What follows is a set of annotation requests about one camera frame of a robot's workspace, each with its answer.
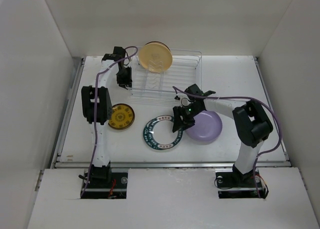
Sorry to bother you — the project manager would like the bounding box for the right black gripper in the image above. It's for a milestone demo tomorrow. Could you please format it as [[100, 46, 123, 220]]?
[[172, 103, 203, 132]]

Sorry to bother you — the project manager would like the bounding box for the lilac plastic plate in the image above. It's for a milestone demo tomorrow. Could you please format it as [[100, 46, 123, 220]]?
[[186, 110, 223, 143]]

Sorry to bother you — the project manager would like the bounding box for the beige plastic plate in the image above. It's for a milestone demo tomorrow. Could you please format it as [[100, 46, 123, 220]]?
[[138, 43, 173, 73]]

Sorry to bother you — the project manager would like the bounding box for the amber patterned plate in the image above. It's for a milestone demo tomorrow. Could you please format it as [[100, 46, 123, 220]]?
[[108, 103, 135, 131]]

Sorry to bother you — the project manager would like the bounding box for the white plate green rim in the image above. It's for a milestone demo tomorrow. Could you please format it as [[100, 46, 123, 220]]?
[[143, 134, 161, 151]]

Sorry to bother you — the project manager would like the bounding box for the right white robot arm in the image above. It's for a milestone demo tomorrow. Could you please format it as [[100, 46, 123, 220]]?
[[172, 84, 274, 188]]

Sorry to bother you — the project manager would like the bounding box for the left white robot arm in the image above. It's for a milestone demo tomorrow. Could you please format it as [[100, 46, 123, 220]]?
[[81, 46, 133, 189]]

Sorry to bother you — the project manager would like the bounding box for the white plate orange sunburst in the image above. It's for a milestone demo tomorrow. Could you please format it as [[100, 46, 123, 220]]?
[[145, 40, 171, 51]]

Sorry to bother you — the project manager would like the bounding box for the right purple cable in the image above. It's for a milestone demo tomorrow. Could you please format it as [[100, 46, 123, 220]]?
[[172, 86, 283, 199]]

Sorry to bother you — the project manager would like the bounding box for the purple cable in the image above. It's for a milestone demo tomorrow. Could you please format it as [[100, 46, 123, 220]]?
[[172, 86, 283, 199], [81, 45, 139, 199]]

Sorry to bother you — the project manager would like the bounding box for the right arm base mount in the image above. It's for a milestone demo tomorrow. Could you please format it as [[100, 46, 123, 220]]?
[[214, 168, 269, 199]]

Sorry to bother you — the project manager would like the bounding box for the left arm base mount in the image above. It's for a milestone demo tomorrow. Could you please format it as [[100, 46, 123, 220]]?
[[78, 167, 129, 200]]

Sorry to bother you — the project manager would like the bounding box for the aluminium front rail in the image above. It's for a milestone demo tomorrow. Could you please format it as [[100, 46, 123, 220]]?
[[54, 161, 292, 169]]

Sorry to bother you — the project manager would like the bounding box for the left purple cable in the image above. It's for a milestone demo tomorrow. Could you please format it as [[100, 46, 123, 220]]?
[[81, 45, 139, 199]]

